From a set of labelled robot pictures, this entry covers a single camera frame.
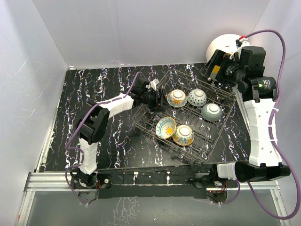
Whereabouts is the red rim grey pattern bowl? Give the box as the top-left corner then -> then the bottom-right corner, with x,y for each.
201,103 -> 222,122

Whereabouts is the grey wire dish rack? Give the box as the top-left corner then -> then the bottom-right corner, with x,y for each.
133,70 -> 236,165

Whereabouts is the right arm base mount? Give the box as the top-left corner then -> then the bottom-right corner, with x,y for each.
186,173 -> 238,203

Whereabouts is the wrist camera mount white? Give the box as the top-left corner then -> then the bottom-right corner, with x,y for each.
228,35 -> 251,60
148,79 -> 159,91

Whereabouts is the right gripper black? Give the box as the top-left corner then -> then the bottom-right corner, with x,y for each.
199,50 -> 246,87

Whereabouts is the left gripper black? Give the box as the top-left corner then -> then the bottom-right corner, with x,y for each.
141,89 -> 171,113

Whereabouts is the white round drawer cabinet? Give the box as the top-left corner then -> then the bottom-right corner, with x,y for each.
206,34 -> 240,62

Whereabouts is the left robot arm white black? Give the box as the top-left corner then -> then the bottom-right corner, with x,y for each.
73,78 -> 164,188

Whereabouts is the orange blue floral bowl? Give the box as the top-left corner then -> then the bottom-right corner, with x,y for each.
172,125 -> 195,146

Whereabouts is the blue wave pattern bowl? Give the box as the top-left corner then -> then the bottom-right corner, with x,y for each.
187,89 -> 207,107

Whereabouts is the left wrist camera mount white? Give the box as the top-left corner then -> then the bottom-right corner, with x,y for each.
148,79 -> 159,91

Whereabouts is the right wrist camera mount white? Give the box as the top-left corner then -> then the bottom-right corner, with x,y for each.
228,35 -> 251,60

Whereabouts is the orange flower leaf bowl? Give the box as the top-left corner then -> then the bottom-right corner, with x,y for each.
167,89 -> 188,108

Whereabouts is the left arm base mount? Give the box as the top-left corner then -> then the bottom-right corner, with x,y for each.
70,169 -> 112,204

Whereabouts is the yellow sun pattern bowl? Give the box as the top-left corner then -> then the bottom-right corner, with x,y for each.
155,117 -> 176,139

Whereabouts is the aluminium frame rail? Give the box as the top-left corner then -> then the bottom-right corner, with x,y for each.
17,170 -> 291,226

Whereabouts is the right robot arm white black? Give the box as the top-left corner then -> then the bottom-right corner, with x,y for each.
199,46 -> 291,187

